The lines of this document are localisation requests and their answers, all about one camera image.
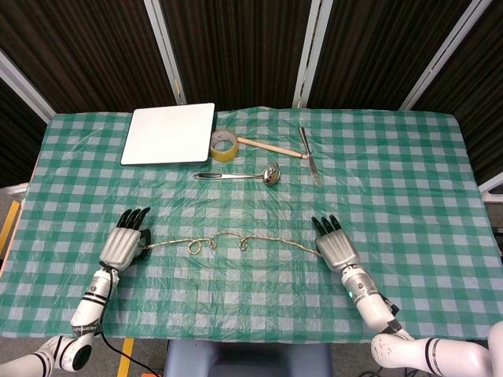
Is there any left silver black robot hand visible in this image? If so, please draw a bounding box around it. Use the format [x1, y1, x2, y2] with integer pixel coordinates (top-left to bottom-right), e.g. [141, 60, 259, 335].
[98, 207, 152, 272]

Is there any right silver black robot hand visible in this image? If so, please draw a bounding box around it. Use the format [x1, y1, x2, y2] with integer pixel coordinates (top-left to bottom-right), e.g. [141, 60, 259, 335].
[310, 214, 361, 273]

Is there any tan twisted rope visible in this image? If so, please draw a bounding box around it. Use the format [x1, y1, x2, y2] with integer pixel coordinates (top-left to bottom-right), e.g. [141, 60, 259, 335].
[138, 231, 325, 258]

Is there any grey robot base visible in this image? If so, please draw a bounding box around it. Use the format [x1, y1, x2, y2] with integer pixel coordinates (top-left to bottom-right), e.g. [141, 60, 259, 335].
[163, 339, 333, 377]

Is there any silver table knife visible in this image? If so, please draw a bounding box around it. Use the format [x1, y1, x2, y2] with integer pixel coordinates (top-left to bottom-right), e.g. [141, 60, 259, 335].
[299, 126, 323, 188]

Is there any green white checkered tablecloth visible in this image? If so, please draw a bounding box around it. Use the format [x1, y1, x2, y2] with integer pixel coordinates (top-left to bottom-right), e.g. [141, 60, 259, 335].
[0, 107, 503, 341]

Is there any wooden stick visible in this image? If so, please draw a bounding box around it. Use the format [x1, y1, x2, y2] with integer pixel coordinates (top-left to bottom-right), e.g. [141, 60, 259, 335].
[236, 137, 308, 160]

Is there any white square board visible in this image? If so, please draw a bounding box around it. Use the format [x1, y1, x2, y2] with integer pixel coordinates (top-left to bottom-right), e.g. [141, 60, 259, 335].
[119, 102, 216, 167]

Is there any yellow tape roll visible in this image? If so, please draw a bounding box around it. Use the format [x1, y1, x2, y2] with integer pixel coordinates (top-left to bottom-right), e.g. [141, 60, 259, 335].
[209, 130, 239, 163]

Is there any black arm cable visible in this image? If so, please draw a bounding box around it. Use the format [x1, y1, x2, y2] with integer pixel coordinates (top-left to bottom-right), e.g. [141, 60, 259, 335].
[100, 262, 162, 377]

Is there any silver ladle black handle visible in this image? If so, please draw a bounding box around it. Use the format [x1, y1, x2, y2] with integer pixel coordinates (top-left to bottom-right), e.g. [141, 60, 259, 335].
[193, 162, 281, 187]

